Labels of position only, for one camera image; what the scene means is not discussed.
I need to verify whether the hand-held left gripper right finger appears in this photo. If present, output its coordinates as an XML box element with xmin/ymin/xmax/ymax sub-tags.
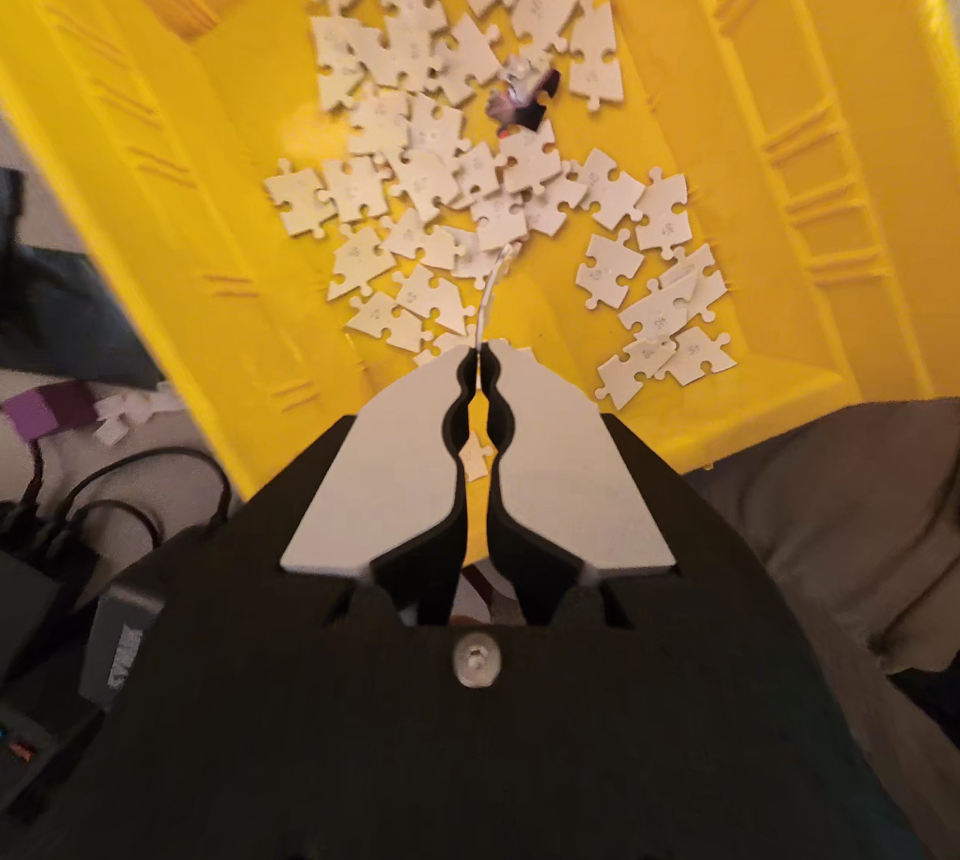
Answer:
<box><xmin>478</xmin><ymin>341</ymin><xmax>678</xmax><ymax>627</ymax></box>

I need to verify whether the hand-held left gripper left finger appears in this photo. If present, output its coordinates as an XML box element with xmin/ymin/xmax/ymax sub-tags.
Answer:
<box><xmin>279</xmin><ymin>344</ymin><xmax>481</xmax><ymax>627</ymax></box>

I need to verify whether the white puzzle piece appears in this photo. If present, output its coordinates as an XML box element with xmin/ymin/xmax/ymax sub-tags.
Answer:
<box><xmin>468</xmin><ymin>241</ymin><xmax>524</xmax><ymax>355</ymax></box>

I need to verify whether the pile of white puzzle pieces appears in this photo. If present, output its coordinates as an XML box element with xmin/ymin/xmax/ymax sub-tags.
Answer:
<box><xmin>264</xmin><ymin>0</ymin><xmax>738</xmax><ymax>485</ymax></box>

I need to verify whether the yellow plastic bin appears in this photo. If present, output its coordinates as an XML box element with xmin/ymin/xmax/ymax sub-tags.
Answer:
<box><xmin>0</xmin><ymin>0</ymin><xmax>960</xmax><ymax>569</ymax></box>

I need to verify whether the printed puzzle piece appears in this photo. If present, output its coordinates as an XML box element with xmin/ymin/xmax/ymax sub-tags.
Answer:
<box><xmin>486</xmin><ymin>66</ymin><xmax>562</xmax><ymax>135</ymax></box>

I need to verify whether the grey power adapter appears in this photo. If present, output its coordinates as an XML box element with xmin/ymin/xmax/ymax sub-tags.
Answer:
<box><xmin>77</xmin><ymin>575</ymin><xmax>168</xmax><ymax>710</ymax></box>

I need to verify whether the purple box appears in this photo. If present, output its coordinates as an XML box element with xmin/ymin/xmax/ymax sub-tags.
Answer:
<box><xmin>2</xmin><ymin>380</ymin><xmax>100</xmax><ymax>444</ymax></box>

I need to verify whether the dark grey bag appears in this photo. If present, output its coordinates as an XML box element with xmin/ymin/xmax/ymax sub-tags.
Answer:
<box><xmin>0</xmin><ymin>170</ymin><xmax>164</xmax><ymax>390</ymax></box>

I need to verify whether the black cable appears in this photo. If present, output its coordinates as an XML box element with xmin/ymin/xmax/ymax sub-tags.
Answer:
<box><xmin>0</xmin><ymin>440</ymin><xmax>235</xmax><ymax>565</ymax></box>

